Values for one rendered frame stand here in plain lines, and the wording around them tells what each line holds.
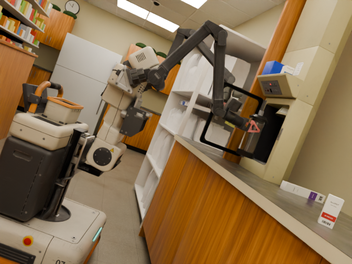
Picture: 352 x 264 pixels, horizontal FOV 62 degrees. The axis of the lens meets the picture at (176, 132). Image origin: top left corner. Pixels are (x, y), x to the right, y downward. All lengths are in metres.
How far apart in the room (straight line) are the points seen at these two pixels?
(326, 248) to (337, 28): 1.29
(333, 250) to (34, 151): 1.34
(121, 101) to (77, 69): 4.70
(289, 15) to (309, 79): 0.57
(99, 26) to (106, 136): 5.57
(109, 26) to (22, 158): 5.69
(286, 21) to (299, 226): 1.49
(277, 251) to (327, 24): 1.24
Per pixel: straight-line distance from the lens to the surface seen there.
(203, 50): 1.99
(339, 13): 1.90
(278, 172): 1.73
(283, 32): 2.13
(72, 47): 6.40
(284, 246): 1.02
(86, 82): 6.33
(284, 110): 1.81
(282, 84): 1.75
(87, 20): 7.16
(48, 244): 1.70
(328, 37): 1.84
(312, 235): 0.90
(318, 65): 1.79
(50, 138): 1.60
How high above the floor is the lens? 1.09
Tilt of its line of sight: 3 degrees down
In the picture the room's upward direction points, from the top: 22 degrees clockwise
